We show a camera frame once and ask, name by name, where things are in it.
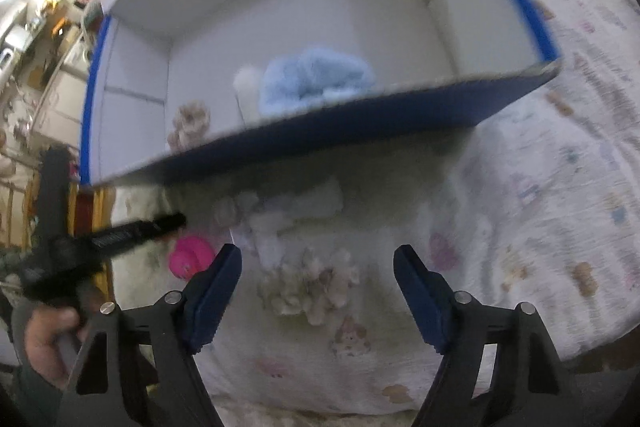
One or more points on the pink soft toy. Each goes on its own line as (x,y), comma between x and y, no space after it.
(187,257)

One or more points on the white kitchen cabinet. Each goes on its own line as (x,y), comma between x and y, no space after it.
(55,97)

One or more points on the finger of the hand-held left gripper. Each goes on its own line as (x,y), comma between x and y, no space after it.
(145,231)

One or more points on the light blue fluffy cloth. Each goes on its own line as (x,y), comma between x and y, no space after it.
(315,77)

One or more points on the small white soft roll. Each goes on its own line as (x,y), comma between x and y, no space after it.
(246,89)

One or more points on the blue and white cardboard box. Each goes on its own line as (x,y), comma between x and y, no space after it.
(300,7)

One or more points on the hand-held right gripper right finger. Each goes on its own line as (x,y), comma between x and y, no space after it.
(420,299)

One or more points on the white fluffy cloth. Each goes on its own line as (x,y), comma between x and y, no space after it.
(310,204)

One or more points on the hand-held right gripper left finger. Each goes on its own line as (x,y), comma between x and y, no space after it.
(215,302)

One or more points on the person's left hand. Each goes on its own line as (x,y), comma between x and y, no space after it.
(47,339)

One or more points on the small beige plush toy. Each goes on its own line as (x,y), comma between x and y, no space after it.
(190,122)

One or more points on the person's left forearm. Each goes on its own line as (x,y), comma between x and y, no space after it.
(27,402)

